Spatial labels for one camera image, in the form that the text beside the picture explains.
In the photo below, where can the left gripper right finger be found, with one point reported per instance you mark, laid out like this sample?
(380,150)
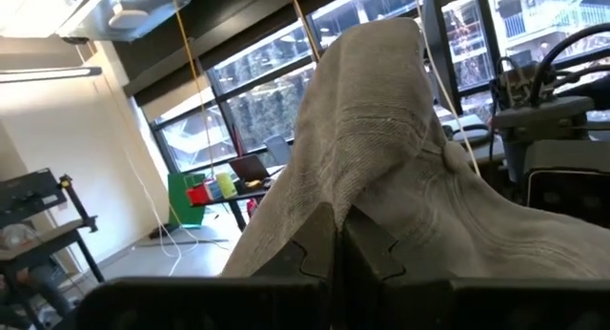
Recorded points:
(367,253)

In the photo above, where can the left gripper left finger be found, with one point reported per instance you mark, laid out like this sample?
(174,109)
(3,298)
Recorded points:
(317,253)

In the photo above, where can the grey baseball cap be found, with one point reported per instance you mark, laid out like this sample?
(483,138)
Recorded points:
(381,129)

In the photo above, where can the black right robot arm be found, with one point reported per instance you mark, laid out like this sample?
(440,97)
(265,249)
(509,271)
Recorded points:
(548,115)

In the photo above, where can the black office desk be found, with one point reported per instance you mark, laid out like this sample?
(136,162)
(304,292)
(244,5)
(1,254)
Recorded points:
(233,199)

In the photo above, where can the open laptop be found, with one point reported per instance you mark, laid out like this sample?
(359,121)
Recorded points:
(249,168)

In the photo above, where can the grey office chair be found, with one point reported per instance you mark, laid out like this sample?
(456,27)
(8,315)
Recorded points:
(278,149)

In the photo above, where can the yellow-green cylinder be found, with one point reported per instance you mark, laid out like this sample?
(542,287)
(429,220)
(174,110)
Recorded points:
(226,185)

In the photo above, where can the red box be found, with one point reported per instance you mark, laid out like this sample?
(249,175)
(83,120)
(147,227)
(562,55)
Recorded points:
(197,195)

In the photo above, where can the green box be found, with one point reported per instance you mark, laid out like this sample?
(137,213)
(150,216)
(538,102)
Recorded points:
(178,201)

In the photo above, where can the black equipment cart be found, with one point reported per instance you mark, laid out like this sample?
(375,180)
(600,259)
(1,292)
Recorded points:
(28,191)

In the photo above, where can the linear ceiling light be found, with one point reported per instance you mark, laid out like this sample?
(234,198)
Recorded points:
(47,74)

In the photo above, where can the ceiling duct box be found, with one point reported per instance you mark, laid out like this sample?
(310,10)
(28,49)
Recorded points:
(128,10)

